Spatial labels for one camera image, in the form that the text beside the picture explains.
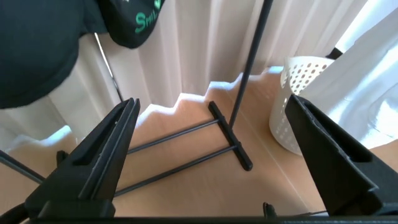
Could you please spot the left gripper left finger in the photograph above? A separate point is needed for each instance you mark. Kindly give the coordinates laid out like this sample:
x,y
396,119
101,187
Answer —
x,y
93,174

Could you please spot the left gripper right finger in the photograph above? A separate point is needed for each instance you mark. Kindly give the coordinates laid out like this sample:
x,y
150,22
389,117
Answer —
x,y
342,180

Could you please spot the white garment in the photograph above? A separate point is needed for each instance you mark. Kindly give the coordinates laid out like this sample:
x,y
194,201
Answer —
x,y
357,77

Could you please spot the black shorts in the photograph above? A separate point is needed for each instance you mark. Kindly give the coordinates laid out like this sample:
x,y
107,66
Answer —
x,y
31,46

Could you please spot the white laundry basket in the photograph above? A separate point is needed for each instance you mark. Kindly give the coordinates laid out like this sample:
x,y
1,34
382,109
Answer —
x,y
286,124

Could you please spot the black clothes rack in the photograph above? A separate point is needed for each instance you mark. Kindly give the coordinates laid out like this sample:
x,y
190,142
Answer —
x,y
230,133

